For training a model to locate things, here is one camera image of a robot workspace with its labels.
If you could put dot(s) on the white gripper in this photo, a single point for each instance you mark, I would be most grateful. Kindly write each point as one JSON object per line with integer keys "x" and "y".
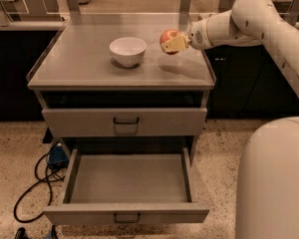
{"x": 197, "y": 37}

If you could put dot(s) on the red apple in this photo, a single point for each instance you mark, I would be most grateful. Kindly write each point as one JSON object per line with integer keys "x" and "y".
{"x": 167, "y": 35}

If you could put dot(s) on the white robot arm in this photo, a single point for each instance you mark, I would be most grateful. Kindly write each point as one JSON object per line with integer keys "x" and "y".
{"x": 267, "y": 195}

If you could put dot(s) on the grey metal drawer cabinet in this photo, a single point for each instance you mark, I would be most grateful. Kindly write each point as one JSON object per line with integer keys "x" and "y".
{"x": 79, "y": 72}

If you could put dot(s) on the closed grey top drawer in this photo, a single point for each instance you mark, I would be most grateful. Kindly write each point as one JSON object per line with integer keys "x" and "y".
{"x": 99, "y": 122}

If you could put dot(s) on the open grey middle drawer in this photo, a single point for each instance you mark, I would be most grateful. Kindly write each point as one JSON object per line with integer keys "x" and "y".
{"x": 158, "y": 186}

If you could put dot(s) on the white ceramic bowl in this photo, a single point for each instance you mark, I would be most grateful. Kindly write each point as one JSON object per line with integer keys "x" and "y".
{"x": 128, "y": 51}

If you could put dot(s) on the left background steel table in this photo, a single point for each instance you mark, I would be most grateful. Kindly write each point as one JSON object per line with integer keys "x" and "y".
{"x": 29, "y": 10}

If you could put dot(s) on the blue power box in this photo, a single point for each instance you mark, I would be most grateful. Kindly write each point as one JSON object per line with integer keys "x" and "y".
{"x": 57, "y": 158}

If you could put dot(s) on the black shoe tip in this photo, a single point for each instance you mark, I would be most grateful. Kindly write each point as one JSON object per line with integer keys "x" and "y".
{"x": 21, "y": 234}

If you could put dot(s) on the black top drawer handle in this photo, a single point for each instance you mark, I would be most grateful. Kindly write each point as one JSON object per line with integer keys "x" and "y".
{"x": 126, "y": 121}

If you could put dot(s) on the black drawer handle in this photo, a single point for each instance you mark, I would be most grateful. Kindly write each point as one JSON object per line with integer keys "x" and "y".
{"x": 126, "y": 121}
{"x": 126, "y": 218}

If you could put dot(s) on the black middle drawer handle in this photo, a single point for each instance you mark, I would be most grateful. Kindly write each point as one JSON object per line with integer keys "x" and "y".
{"x": 126, "y": 218}

